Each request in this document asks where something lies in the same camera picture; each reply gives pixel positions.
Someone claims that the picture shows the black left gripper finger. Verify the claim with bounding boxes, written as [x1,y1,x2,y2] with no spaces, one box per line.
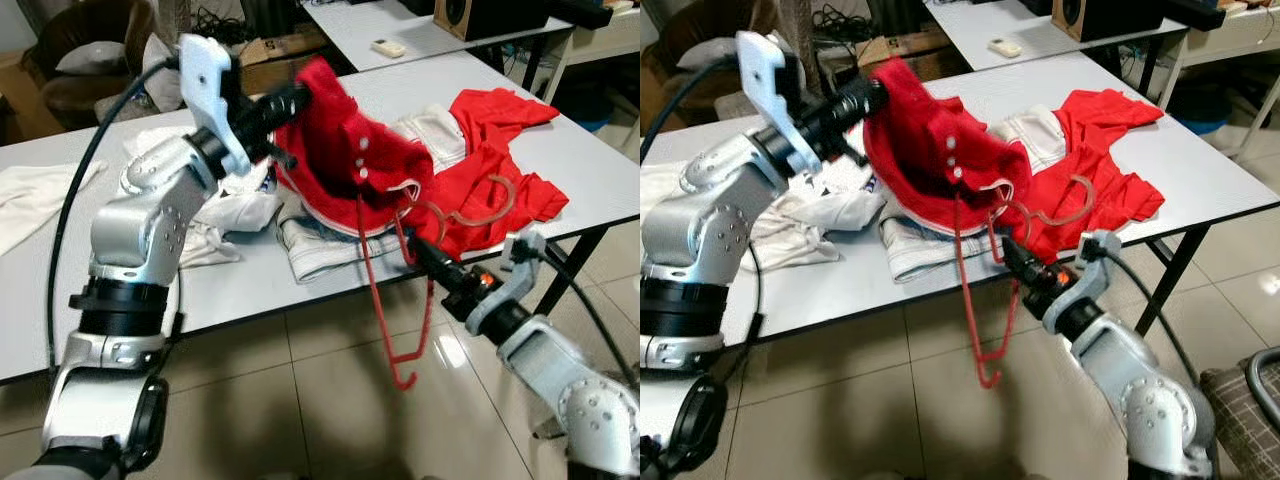
[822,76,891,133]
[258,85,313,137]

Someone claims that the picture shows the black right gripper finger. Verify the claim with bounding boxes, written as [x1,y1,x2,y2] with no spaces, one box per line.
[406,236,447,287]
[1000,236,1039,287]

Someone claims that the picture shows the red wire hanger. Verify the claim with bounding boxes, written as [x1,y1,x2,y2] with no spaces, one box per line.
[950,173,1098,391]
[355,173,518,393]

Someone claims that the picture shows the brown cardboard box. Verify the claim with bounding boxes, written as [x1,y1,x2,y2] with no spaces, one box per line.
[230,35,331,96]
[855,35,951,81]

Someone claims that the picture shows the crumpled white garment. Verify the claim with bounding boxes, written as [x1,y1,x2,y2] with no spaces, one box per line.
[745,150,886,269]
[122,125,286,269]

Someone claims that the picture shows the red t-shirt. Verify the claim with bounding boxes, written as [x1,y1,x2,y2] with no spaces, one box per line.
[1000,88,1166,263]
[400,88,571,263]

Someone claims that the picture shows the white desk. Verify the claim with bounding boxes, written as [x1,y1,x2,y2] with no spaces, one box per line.
[300,0,579,101]
[922,0,1196,101]

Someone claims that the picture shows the white pillow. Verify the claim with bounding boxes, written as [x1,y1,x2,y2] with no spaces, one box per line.
[140,35,186,111]

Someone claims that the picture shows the grey cushion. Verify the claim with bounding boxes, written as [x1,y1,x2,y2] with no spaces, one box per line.
[55,40,129,76]
[690,38,746,71]

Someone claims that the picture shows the brown armchair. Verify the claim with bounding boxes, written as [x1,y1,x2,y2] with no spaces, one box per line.
[25,0,161,131]
[660,0,781,101]

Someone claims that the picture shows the white table black legs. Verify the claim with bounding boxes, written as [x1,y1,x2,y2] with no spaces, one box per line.
[640,50,1280,389]
[0,50,641,389]

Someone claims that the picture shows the flat white cloth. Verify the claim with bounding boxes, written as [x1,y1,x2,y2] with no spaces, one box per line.
[0,160,106,256]
[640,162,686,216]

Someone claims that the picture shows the wooden speaker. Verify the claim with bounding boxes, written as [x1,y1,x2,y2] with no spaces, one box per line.
[1050,0,1166,41]
[433,0,549,41]

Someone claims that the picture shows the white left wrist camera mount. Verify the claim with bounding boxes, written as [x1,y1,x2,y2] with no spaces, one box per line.
[735,30,813,179]
[178,33,253,179]

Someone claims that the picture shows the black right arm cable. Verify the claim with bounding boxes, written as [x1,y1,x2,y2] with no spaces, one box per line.
[540,250,641,386]
[1100,250,1216,401]

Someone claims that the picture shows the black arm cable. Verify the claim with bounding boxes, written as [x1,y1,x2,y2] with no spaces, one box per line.
[640,55,766,346]
[45,55,186,371]
[540,250,641,386]
[1100,250,1216,401]

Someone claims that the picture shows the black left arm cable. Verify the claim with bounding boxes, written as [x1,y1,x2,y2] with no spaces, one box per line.
[640,55,766,346]
[45,55,186,371]

